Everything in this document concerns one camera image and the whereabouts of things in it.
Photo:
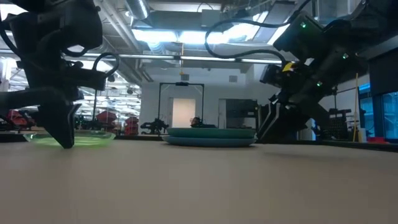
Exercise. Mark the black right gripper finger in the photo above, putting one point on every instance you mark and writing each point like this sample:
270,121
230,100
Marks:
289,121
265,121

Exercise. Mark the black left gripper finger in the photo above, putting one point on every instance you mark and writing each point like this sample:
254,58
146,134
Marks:
28,98
60,124

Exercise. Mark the green transparent plastic plate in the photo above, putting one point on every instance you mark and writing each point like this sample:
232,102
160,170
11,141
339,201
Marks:
90,138

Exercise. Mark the black background robot arm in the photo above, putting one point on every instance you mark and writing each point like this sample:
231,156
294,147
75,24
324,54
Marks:
154,126

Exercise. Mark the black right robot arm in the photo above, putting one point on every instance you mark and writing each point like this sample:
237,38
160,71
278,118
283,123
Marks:
351,37

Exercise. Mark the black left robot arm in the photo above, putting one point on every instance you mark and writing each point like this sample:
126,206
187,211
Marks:
56,21

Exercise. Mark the black perforated rack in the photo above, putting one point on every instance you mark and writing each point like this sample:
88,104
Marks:
339,124

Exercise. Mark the person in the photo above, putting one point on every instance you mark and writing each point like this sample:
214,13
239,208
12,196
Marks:
196,122

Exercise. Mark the long tube ceiling light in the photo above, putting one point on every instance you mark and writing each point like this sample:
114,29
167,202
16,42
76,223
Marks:
205,58

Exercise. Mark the grey ceiling box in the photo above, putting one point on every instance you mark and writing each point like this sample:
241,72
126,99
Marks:
211,18

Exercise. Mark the black metal frame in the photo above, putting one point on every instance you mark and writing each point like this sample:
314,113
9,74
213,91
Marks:
160,102
94,102

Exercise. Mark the silver ventilation duct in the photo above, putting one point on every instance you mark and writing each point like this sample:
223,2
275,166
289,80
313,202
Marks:
136,7

